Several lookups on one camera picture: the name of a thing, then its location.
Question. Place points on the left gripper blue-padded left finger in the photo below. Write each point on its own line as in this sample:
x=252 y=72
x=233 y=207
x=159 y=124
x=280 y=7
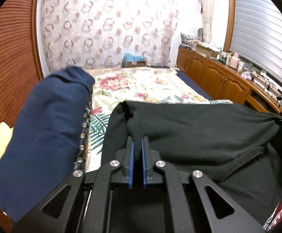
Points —
x=82 y=202

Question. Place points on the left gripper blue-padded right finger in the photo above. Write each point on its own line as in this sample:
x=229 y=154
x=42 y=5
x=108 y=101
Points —
x=190 y=194

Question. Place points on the black printed t-shirt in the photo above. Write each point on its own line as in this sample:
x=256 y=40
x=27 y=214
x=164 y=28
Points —
x=237 y=148

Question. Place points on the dark patterned folded garment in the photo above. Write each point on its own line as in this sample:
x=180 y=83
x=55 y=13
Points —
x=82 y=151

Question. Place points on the folded navy blue garment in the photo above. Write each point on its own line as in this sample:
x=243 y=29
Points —
x=45 y=141

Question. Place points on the red white printed bag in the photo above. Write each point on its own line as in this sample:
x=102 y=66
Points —
x=274 y=219

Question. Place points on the long wooden sideboard cabinet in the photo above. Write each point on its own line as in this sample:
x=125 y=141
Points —
x=222 y=82

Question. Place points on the pink thermos jug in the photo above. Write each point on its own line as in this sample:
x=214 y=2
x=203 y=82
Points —
x=234 y=60

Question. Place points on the green leaf print bedsheet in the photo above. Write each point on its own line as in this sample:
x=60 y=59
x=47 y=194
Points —
x=100 y=115

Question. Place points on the grey window blind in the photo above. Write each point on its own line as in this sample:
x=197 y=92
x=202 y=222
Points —
x=257 y=34

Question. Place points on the yellow plush pillow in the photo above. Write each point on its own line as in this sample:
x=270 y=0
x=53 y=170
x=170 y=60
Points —
x=6 y=133

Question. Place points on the cardboard box on sideboard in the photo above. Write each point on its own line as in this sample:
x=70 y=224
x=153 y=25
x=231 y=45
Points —
x=207 y=50

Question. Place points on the navy blue bed cover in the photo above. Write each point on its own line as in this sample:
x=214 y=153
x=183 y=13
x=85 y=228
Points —
x=192 y=85

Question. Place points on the floral pink blanket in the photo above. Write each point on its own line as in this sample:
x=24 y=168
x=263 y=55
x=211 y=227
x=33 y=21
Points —
x=142 y=84

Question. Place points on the blue cloth on box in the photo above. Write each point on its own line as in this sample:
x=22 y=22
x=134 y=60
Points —
x=130 y=61

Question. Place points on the brown louvered wardrobe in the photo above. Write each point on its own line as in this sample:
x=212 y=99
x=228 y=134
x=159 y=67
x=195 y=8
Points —
x=20 y=67

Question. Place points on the circle pattern sheer curtain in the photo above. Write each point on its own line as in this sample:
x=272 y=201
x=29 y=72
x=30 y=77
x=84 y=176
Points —
x=94 y=34

